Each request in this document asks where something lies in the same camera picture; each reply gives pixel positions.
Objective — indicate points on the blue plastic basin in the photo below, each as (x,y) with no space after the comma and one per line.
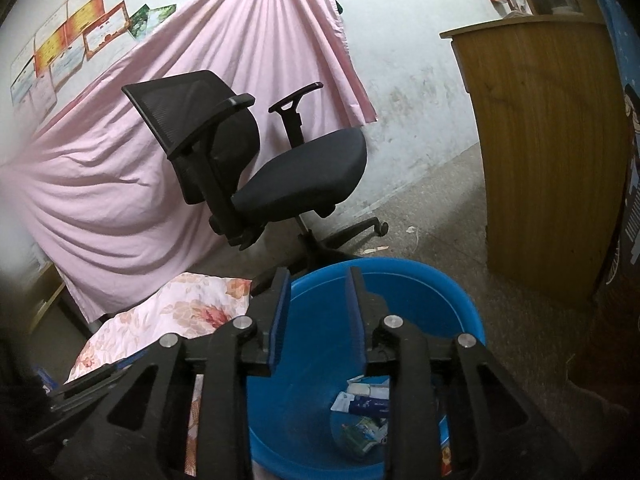
(293,431)

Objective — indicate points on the floral pink quilt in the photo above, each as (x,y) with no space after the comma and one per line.
(190,306)

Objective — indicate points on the wooden cabinet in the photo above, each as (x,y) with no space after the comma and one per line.
(550,114)

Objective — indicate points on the wall certificates cluster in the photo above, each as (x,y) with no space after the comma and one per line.
(52,49)

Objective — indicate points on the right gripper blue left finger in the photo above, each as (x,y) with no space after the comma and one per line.
(134,413)

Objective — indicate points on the pink hanging sheet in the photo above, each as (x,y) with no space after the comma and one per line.
(102,187)

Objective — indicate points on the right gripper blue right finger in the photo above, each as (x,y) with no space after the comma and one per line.
(495,429)

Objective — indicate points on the black office chair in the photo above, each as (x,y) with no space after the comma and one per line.
(211,139)

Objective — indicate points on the wooden shelf desk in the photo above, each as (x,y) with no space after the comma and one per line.
(42,293)

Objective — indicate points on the green blue snack packet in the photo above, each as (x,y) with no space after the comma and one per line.
(363,436)

